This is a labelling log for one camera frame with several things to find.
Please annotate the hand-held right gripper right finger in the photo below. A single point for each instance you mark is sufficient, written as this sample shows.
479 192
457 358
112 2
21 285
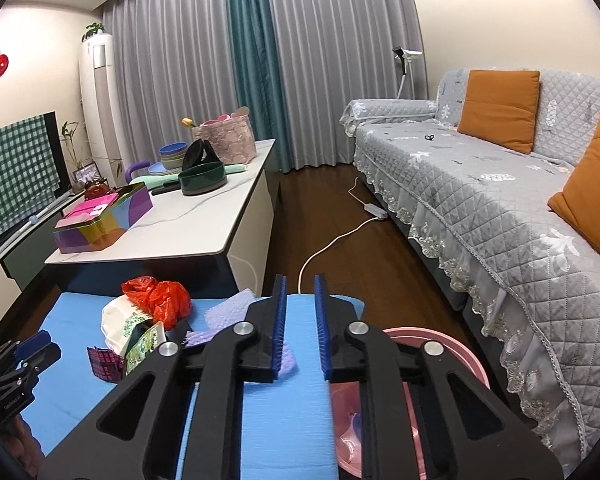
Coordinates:
321 320

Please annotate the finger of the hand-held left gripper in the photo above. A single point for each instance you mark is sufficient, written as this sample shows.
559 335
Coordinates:
36 341

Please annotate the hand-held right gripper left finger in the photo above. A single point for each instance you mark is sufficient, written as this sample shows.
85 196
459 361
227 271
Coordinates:
279 320

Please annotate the dark red checkered wrapper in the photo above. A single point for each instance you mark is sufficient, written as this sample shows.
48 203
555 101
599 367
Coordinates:
104 364

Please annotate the red plastic bag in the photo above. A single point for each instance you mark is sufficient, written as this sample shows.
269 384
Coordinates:
155 300

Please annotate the pink plastic basin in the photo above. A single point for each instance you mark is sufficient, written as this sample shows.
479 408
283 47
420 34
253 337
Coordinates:
460 360

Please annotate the person's left hand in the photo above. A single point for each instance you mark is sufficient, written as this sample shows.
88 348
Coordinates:
22 440

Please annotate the purple bubble wrap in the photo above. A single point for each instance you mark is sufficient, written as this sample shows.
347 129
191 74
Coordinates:
286 360

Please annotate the clear bubble wrap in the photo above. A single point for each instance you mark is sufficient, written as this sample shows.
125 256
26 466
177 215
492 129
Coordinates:
227 310

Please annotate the white printed plastic bag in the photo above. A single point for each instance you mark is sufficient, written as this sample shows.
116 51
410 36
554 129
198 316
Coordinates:
117 317

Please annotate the blue table mat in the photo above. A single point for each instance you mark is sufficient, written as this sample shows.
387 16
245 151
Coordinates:
290 425

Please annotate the green printed packet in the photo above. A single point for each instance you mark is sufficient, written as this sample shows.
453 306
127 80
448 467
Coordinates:
142 347

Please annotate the white power strip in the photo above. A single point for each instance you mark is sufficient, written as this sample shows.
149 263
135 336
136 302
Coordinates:
374 210

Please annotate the rainbow coloured box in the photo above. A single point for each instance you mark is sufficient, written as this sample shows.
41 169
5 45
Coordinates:
100 230

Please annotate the white coffee table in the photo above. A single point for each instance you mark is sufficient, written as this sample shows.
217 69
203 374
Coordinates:
190 225

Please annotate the pink paper pack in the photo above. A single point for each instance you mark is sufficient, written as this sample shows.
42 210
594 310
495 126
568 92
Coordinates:
87 208

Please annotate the mint green cloth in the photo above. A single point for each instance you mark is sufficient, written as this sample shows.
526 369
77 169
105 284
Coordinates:
237 168

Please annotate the dark green round container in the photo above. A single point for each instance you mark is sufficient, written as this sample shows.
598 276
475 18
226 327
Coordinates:
202 180

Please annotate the red teapot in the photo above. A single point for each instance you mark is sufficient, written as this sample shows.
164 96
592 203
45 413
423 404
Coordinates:
96 190

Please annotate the green checkered cloth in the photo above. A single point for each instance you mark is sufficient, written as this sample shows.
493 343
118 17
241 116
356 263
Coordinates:
15 175

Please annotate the black bag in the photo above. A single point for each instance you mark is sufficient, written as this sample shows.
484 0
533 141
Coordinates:
197 152

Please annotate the black television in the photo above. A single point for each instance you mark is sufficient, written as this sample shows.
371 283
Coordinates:
55 155

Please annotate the pink lace basket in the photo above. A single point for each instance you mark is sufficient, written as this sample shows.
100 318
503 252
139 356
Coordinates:
225 140

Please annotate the grey quilted sofa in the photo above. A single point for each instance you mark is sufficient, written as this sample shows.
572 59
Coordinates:
480 210

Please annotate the light blue plate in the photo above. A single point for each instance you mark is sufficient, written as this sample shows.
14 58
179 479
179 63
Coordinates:
157 168

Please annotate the stack of coloured bowls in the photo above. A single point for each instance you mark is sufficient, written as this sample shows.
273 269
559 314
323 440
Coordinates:
172 156

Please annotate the bamboo plant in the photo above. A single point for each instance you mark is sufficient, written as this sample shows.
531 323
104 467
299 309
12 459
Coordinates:
70 145

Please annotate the yellow artificial flower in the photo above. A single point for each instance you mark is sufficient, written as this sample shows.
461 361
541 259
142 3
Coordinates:
187 122

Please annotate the white standing air conditioner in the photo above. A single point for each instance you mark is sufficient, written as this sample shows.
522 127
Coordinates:
100 100

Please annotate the teal curtain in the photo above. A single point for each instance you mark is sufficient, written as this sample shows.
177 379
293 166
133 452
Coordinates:
252 60

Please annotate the white floor lamp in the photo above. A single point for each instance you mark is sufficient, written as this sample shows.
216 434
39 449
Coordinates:
405 67

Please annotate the grey curtain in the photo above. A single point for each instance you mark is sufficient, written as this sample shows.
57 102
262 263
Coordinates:
340 50
170 60

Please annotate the orange cushion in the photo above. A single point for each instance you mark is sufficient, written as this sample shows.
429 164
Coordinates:
500 110
597 185

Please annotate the green potted plant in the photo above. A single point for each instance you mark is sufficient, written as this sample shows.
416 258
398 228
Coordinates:
94 30

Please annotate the photo frame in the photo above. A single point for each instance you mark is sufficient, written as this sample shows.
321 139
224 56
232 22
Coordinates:
85 175

